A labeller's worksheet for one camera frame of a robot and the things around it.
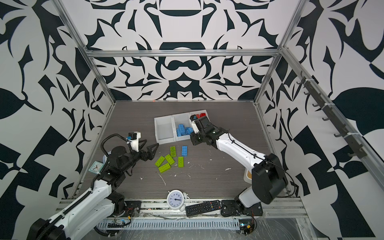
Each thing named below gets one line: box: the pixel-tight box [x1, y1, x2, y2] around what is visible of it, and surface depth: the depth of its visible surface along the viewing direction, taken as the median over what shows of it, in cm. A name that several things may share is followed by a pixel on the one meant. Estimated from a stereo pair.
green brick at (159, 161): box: [154, 155, 166, 168], surface depth 91 cm
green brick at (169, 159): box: [164, 154, 175, 165], surface depth 91 cm
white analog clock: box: [166, 189, 189, 212], surface depth 76 cm
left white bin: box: [154, 115, 177, 145], surface depth 103 cm
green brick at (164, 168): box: [158, 163, 171, 173], surface depth 88 cm
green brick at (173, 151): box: [170, 146, 176, 157], surface depth 95 cm
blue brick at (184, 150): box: [181, 145, 188, 157], surface depth 95 cm
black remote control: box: [185, 200, 222, 217], surface depth 75 cm
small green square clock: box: [88, 161, 104, 175], surface depth 87 cm
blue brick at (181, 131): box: [176, 124, 187, 137], surface depth 101 cm
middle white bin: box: [172, 112, 193, 142], surface depth 103 cm
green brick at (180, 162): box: [177, 156, 184, 168], surface depth 91 cm
